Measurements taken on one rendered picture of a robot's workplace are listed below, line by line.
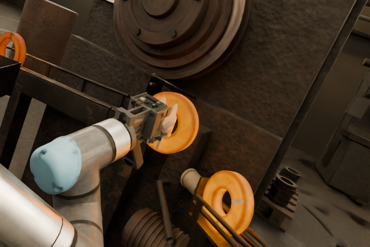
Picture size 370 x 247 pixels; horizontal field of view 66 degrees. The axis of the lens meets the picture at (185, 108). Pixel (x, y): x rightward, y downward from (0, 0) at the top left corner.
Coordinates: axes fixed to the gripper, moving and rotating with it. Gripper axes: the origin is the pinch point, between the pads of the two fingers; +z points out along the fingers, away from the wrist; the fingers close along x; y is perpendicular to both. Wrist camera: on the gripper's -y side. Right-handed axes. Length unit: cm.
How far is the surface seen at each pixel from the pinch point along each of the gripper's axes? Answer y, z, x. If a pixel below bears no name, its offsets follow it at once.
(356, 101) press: -68, 417, -83
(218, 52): 13.5, 23.1, 2.5
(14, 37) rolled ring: -17, 17, 93
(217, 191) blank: -13.6, 1.8, -17.9
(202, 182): -14.8, 3.0, -13.4
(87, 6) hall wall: -178, 607, 681
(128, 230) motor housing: -34.7, -7.6, -1.8
